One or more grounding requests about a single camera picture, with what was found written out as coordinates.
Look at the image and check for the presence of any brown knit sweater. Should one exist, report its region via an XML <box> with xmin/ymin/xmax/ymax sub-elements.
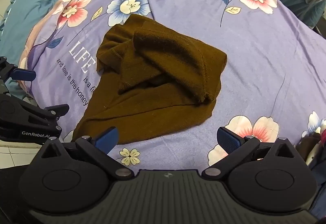
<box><xmin>72</xmin><ymin>14</ymin><xmax>227</xmax><ymax>144</ymax></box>

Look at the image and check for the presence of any purple floral bed sheet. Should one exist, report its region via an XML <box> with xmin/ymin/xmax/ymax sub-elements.
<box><xmin>20</xmin><ymin>0</ymin><xmax>325</xmax><ymax>171</ymax></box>

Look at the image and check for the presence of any black and white garment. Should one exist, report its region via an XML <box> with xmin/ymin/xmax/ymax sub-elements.
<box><xmin>296</xmin><ymin>124</ymin><xmax>325</xmax><ymax>168</ymax></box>

